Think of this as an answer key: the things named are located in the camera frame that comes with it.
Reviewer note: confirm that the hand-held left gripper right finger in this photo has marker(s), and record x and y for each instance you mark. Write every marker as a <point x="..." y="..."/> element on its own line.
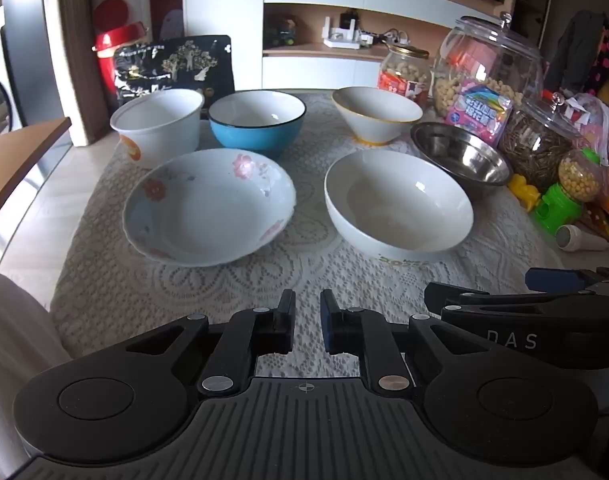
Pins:
<point x="327" y="320"/>

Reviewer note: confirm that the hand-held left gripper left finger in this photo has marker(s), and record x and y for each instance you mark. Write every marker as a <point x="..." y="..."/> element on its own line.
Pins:
<point x="289" y="312"/>

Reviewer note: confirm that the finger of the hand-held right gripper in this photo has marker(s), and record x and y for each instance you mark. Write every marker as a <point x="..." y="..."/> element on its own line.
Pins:
<point x="449" y="295"/>
<point x="549" y="278"/>

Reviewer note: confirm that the large white bowl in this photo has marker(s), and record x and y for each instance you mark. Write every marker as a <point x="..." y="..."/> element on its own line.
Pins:
<point x="399" y="210"/>

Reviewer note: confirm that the floral deep plate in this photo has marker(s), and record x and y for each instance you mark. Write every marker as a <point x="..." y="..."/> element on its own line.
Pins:
<point x="209" y="215"/>

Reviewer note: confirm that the stainless steel bowl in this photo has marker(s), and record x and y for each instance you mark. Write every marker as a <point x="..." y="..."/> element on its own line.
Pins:
<point x="459" y="155"/>

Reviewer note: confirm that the blue-rimmed bowl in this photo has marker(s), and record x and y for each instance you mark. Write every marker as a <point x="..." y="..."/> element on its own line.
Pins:
<point x="257" y="137"/>

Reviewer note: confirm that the white bowl with yellow rim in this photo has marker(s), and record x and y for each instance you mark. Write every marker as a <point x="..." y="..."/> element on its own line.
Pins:
<point x="372" y="125"/>

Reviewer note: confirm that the white bowl with orange print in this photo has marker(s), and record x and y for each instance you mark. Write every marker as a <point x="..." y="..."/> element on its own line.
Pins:
<point x="157" y="130"/>

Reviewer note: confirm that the white lace tablecloth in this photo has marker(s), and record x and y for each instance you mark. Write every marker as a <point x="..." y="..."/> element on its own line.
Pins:
<point x="309" y="270"/>

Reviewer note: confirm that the white handheld device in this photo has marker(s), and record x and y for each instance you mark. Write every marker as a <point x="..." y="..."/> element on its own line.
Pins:
<point x="581" y="240"/>

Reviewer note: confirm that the green toy candy dispenser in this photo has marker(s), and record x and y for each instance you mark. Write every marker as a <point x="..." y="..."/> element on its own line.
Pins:
<point x="559" y="207"/>

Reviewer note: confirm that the yellow plastic toy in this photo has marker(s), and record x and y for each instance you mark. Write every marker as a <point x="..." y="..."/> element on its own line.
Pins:
<point x="524" y="192"/>

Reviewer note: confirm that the glass jar of sunflower seeds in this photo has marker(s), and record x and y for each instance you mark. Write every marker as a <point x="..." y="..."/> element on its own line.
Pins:
<point x="534" y="150"/>

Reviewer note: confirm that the pink plastic bag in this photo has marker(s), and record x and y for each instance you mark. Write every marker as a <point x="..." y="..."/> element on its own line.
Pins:
<point x="591" y="120"/>

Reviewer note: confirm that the pink marshmallow packet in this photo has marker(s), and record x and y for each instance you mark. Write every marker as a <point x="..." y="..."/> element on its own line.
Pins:
<point x="479" y="110"/>

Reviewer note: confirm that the small glass jar gold lid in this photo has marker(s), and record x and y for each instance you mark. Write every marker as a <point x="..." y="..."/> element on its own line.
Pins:
<point x="404" y="77"/>

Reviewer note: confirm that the large glass jar with lid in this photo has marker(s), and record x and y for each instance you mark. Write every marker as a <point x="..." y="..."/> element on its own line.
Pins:
<point x="484" y="60"/>

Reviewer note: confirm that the dark hanging clothing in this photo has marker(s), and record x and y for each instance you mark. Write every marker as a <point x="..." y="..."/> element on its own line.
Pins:
<point x="579" y="50"/>

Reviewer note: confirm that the black snack bag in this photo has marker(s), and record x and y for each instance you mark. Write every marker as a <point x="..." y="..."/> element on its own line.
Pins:
<point x="174" y="67"/>

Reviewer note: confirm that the white router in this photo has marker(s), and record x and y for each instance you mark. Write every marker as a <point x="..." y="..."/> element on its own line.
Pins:
<point x="342" y="42"/>

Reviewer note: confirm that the green toy tractor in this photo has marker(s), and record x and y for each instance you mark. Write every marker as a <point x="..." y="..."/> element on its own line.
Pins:
<point x="280" y="32"/>

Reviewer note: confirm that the person's light clothing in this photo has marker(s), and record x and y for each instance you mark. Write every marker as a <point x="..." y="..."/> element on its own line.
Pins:
<point x="9" y="340"/>

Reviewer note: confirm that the black set-top box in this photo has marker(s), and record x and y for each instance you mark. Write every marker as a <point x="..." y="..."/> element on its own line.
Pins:
<point x="349" y="16"/>

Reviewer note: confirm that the white printed skateboard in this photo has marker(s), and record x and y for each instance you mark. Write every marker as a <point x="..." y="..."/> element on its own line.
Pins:
<point x="172" y="25"/>

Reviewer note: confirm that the brown wooden side table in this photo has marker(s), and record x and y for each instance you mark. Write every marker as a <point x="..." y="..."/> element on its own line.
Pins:
<point x="19" y="150"/>

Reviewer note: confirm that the red trash bin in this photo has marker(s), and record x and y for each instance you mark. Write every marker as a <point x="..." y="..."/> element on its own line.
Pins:
<point x="117" y="35"/>

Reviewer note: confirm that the grey ribbed pillar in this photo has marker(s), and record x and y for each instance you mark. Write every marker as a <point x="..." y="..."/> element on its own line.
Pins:
<point x="69" y="60"/>

